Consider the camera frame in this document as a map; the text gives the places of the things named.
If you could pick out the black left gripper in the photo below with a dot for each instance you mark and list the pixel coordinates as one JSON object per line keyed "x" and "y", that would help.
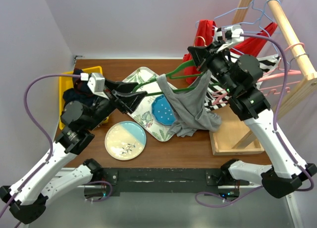
{"x": 125, "y": 102}

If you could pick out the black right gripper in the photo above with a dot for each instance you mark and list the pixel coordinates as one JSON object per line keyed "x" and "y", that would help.
{"x": 199, "y": 53}

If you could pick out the green plastic hanger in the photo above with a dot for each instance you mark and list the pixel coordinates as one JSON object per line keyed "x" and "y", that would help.
{"x": 170, "y": 75}

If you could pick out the navy maroon-trimmed tank top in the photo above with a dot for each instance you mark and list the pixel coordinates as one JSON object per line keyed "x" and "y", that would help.
{"x": 81, "y": 93}

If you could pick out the black white striped tank top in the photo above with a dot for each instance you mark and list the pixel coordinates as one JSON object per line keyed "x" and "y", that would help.
{"x": 216, "y": 96}

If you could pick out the grey tank top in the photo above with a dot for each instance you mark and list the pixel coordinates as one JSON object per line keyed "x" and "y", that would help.
{"x": 188, "y": 107}

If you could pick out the thin pink wire hanger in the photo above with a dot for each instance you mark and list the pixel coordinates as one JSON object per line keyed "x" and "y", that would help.
{"x": 287, "y": 49}

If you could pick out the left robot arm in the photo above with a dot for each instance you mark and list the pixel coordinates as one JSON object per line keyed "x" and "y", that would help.
{"x": 28, "y": 198}

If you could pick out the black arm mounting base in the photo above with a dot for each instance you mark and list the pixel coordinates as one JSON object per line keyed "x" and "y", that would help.
{"x": 173, "y": 180}

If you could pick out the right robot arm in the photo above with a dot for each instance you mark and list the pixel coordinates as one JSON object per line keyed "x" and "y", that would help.
{"x": 288, "y": 170}

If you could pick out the leaf-patterned rectangular tray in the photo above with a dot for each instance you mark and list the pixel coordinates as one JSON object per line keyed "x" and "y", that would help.
{"x": 143, "y": 114}

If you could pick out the blue dotted plate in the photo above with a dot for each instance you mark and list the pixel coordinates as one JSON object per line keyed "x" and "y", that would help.
{"x": 162, "y": 111}

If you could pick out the cream and blue plate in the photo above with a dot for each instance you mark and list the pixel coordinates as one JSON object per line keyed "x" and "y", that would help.
{"x": 125, "y": 140}

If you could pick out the yellow plastic bin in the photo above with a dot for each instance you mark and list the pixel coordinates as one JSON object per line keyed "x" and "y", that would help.
{"x": 66, "y": 83}

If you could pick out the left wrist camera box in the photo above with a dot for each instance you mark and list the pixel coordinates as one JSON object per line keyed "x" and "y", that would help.
{"x": 96, "y": 84}

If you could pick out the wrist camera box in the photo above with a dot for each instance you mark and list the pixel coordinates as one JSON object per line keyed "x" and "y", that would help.
{"x": 233, "y": 34}
{"x": 96, "y": 84}

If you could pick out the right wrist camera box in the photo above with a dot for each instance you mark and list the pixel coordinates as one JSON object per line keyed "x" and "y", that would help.
{"x": 233, "y": 34}

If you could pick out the wooden clothes rack frame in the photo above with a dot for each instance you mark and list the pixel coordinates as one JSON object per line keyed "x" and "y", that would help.
{"x": 234, "y": 138}

